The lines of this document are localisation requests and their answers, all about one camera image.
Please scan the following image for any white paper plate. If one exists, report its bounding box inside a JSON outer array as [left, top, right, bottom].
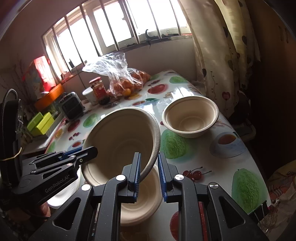
[[47, 168, 81, 209]]

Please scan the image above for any beige paper bowl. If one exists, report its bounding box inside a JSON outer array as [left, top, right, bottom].
[[120, 166, 163, 226], [81, 107, 161, 186]]

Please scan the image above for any person's left hand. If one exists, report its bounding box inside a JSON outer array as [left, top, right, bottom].
[[39, 202, 51, 217]]

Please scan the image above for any striped grey tray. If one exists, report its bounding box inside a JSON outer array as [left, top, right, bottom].
[[46, 113, 64, 137]]

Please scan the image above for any small grey desktop fan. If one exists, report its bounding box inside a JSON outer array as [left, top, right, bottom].
[[59, 92, 85, 121]]

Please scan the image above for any green box left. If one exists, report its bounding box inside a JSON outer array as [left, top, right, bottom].
[[27, 112, 43, 132]]

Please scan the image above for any yellow-green box right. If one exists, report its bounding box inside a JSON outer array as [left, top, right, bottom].
[[31, 112, 54, 137]]

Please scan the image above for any fruit print tablecloth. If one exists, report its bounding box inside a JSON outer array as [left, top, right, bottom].
[[45, 69, 273, 241]]

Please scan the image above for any white instant noodle cup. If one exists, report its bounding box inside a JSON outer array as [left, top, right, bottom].
[[82, 87, 98, 105]]

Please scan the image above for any red label glass jar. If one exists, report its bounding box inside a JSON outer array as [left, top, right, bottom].
[[89, 77, 110, 105]]

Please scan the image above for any orange box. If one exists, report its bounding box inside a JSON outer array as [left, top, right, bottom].
[[34, 84, 64, 112]]

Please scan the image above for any clear plastic bag of oranges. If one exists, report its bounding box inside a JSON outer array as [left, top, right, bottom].
[[82, 52, 151, 97]]

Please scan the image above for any red gift bag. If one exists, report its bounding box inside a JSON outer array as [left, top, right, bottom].
[[24, 56, 56, 98]]

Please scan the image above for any beige bowl at edge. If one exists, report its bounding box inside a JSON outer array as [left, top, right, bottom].
[[162, 95, 219, 138]]

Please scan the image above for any patterned beige curtain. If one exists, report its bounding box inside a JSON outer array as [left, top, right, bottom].
[[179, 0, 262, 119]]

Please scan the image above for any black camera device with cable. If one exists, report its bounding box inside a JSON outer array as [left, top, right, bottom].
[[1, 88, 23, 188]]

